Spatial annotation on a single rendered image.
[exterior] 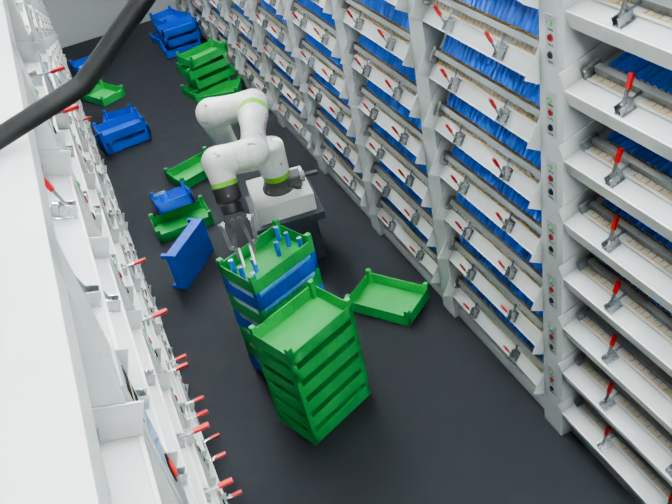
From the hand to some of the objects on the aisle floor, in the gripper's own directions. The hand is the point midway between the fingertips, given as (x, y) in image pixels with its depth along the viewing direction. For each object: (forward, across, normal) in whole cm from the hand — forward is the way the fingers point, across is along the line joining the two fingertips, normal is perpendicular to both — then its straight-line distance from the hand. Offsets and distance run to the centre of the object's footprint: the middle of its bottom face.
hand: (247, 256), depth 263 cm
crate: (-23, +13, -190) cm, 192 cm away
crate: (-12, +29, -156) cm, 159 cm away
